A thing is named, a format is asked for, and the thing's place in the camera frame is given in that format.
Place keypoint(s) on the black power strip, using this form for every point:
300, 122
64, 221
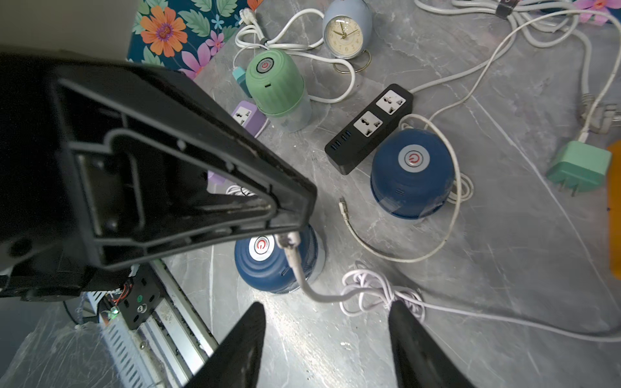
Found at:
369, 128

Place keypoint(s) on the orange power strip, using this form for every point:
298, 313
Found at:
614, 208

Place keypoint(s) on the blue meat grinder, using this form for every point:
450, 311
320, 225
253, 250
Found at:
412, 174
263, 265

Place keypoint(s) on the purple power strip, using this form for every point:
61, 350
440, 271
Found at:
235, 135

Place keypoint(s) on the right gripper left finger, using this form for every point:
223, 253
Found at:
236, 361

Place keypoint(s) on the pale blue table clock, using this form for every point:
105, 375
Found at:
347, 29

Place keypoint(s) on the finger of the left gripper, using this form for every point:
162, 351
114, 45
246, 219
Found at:
106, 164

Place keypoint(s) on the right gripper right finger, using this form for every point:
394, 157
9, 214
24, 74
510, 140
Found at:
419, 361

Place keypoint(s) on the green meat grinder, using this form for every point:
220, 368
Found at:
279, 91

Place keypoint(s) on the green charger adapter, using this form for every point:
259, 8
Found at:
239, 75
580, 167

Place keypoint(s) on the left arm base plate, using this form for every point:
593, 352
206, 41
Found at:
139, 297

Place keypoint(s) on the blue meat grinder front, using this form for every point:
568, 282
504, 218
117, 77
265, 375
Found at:
263, 265

